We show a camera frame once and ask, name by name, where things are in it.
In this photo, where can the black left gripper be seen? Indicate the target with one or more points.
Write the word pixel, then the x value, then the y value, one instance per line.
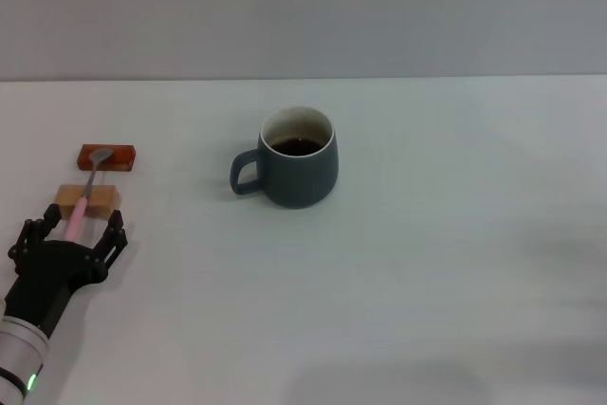
pixel 47 272

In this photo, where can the dark grey ceramic cup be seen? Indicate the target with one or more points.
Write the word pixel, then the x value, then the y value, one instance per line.
pixel 299 177

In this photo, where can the light tan wooden block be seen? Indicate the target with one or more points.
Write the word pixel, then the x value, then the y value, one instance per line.
pixel 102 201

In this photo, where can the reddish brown wooden block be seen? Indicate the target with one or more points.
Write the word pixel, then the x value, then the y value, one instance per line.
pixel 121 156

